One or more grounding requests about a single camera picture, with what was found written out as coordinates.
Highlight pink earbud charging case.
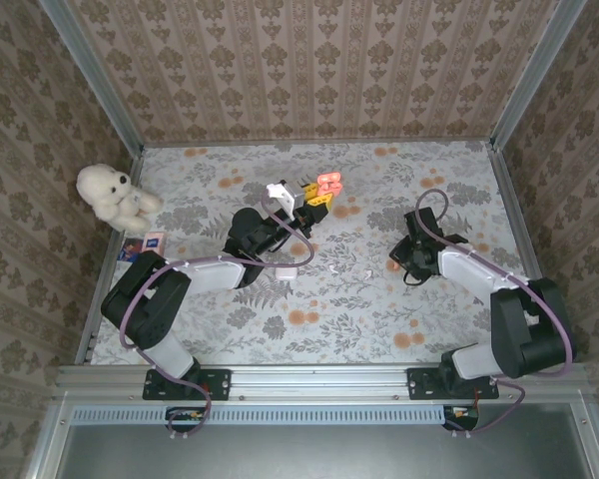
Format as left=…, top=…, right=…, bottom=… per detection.
left=316, top=171, right=344, bottom=197

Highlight white teddy bear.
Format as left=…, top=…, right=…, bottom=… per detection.
left=75, top=163, right=164, bottom=234

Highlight grey metal sheet panel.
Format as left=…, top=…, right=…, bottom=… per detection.
left=54, top=422, right=598, bottom=479

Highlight aluminium table back rail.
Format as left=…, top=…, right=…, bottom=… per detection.
left=140, top=137, right=495, bottom=150

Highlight aluminium table side rail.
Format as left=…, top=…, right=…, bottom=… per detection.
left=74, top=147, right=146, bottom=368
left=486, top=142, right=570, bottom=363

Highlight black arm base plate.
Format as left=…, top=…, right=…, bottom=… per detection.
left=406, top=367, right=500, bottom=400
left=143, top=367, right=232, bottom=401

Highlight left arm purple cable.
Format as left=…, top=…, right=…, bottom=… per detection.
left=119, top=194, right=315, bottom=443

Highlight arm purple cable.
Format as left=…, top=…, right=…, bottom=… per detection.
left=119, top=194, right=315, bottom=443
left=413, top=188, right=578, bottom=435

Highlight aluminium mounting rail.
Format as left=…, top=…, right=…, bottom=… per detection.
left=54, top=362, right=588, bottom=400

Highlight small circuit board with wires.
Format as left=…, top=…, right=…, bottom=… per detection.
left=165, top=406, right=207, bottom=433
left=442, top=404, right=481, bottom=431

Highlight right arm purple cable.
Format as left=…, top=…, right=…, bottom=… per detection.
left=413, top=188, right=578, bottom=435

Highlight slotted grey cable duct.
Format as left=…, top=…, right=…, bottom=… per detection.
left=72, top=404, right=480, bottom=425

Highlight aluminium frame corner post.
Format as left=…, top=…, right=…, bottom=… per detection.
left=38, top=0, right=146, bottom=157
left=488, top=0, right=590, bottom=151

